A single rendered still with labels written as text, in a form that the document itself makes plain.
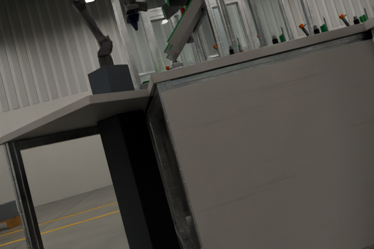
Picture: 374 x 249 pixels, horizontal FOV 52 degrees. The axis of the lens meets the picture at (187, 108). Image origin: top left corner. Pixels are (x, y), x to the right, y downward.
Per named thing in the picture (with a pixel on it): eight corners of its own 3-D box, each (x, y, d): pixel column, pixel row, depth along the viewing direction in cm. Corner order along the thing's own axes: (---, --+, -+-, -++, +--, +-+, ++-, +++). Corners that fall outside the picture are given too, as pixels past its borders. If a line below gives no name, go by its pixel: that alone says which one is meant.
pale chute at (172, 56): (172, 56, 160) (163, 51, 160) (175, 63, 173) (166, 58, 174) (205, -1, 161) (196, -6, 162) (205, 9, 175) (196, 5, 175)
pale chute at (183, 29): (177, 47, 145) (166, 41, 146) (178, 54, 159) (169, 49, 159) (213, -16, 147) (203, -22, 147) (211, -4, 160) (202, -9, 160)
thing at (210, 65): (153, 83, 115) (150, 74, 115) (141, 122, 263) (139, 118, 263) (530, -10, 139) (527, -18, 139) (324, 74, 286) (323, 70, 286)
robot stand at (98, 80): (97, 115, 180) (87, 74, 181) (120, 111, 191) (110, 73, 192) (116, 107, 171) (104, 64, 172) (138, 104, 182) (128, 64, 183)
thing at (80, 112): (-4, 145, 165) (-5, 139, 165) (145, 118, 234) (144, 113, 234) (90, 103, 120) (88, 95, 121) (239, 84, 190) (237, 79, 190)
